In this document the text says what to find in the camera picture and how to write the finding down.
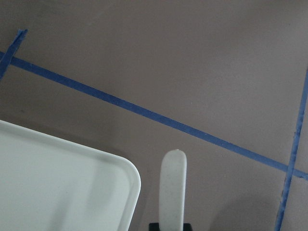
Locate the white bear tray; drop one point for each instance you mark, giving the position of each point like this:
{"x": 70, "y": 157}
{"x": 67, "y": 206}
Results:
{"x": 50, "y": 184}

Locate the white plastic spoon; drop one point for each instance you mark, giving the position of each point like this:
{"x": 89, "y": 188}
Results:
{"x": 172, "y": 191}

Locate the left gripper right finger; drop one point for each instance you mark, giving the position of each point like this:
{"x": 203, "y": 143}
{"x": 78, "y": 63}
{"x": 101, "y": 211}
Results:
{"x": 187, "y": 227}

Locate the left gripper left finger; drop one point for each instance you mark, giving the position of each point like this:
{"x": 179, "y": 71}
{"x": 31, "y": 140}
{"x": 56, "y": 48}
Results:
{"x": 153, "y": 227}

